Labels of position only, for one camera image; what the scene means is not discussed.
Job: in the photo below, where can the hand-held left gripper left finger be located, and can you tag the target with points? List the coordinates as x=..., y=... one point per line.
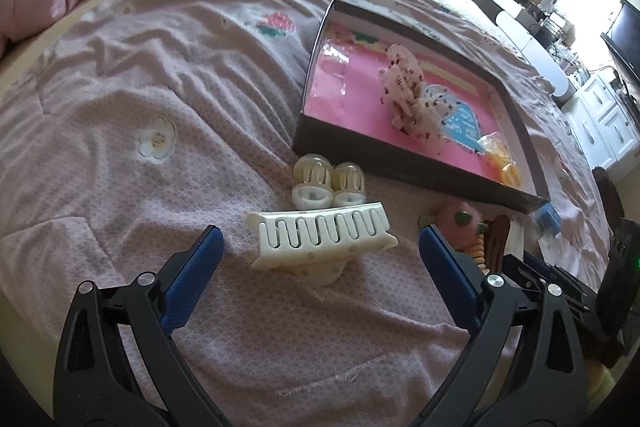
x=195, y=267

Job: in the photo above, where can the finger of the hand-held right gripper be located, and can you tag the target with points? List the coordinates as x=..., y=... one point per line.
x=517, y=272
x=570, y=289

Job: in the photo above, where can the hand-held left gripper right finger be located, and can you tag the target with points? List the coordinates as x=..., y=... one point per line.
x=445, y=267

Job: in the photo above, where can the brown hair clip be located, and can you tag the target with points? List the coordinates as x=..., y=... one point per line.
x=497, y=242

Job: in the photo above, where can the pink strawberry hair clip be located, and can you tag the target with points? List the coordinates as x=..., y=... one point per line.
x=460, y=219

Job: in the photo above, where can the small blue box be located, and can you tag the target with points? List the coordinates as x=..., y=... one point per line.
x=549, y=218

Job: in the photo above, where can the grey cardboard box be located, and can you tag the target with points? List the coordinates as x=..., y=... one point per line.
x=400, y=167

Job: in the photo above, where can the white hair claw clip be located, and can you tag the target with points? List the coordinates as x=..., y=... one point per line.
x=320, y=232

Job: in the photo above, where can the pink bed sheet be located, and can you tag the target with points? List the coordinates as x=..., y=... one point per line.
x=150, y=207

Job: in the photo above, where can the yellow green cloth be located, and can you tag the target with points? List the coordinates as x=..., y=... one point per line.
x=600, y=384

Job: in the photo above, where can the white cabinet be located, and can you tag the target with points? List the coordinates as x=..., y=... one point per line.
x=600, y=117

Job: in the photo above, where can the white desk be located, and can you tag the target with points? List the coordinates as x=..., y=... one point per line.
x=540, y=52

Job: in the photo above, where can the black television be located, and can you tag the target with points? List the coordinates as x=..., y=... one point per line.
x=625, y=37

